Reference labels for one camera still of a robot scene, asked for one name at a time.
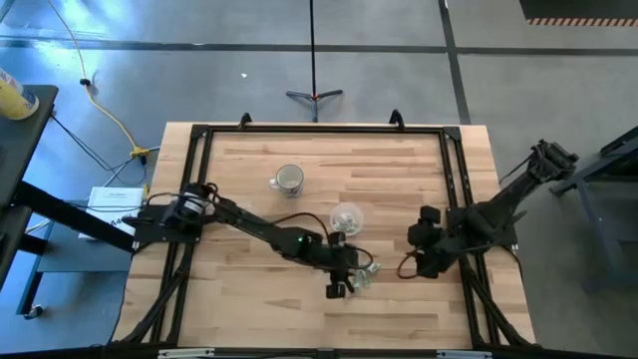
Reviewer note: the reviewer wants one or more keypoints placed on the navy white floral mug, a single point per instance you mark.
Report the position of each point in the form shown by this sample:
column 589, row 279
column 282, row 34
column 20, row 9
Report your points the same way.
column 289, row 179

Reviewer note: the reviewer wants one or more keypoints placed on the small clear object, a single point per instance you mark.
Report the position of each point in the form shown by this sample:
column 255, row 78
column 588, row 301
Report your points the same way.
column 362, row 280

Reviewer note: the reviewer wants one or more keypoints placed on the black aluminium rig frame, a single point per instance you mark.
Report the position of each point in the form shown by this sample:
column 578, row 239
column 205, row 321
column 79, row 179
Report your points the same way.
column 448, row 164

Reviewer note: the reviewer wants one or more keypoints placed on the clear plastic cup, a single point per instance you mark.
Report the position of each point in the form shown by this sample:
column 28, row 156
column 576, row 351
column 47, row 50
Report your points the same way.
column 335, row 212

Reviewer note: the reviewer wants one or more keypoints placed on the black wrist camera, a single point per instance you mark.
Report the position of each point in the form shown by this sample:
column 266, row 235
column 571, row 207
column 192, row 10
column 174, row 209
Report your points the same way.
column 337, row 238
column 430, row 215

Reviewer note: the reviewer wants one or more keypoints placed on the black yellow hazard mat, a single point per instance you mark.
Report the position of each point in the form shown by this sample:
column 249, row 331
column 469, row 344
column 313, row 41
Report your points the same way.
column 578, row 12

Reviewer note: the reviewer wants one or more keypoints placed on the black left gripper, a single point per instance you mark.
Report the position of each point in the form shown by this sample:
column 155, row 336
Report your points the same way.
column 344, row 258

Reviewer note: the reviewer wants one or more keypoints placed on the white paper box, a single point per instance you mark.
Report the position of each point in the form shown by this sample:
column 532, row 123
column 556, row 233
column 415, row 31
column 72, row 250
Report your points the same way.
column 112, row 204

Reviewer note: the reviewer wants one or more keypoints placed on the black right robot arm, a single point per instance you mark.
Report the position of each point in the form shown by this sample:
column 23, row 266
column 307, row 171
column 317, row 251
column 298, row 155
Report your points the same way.
column 518, row 192

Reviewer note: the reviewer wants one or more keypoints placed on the black side table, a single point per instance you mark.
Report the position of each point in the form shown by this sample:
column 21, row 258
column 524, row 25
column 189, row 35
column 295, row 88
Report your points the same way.
column 25, row 144

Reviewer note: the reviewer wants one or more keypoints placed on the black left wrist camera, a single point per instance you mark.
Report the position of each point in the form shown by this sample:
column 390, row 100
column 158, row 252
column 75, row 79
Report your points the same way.
column 337, row 238

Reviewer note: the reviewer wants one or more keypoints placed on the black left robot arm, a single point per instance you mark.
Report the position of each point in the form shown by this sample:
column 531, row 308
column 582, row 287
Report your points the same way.
column 259, row 227

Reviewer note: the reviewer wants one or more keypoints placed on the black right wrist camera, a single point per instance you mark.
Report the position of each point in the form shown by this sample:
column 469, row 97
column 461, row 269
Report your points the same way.
column 430, row 215

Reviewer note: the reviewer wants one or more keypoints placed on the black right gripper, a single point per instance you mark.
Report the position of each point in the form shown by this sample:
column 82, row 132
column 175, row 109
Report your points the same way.
column 448, row 242

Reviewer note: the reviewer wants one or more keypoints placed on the black tripod stand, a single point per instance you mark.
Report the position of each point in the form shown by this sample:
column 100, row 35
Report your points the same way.
column 313, row 60

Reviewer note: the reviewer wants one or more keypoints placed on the grey metal cart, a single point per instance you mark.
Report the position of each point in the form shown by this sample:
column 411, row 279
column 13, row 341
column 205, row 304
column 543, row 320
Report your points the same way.
column 608, row 199

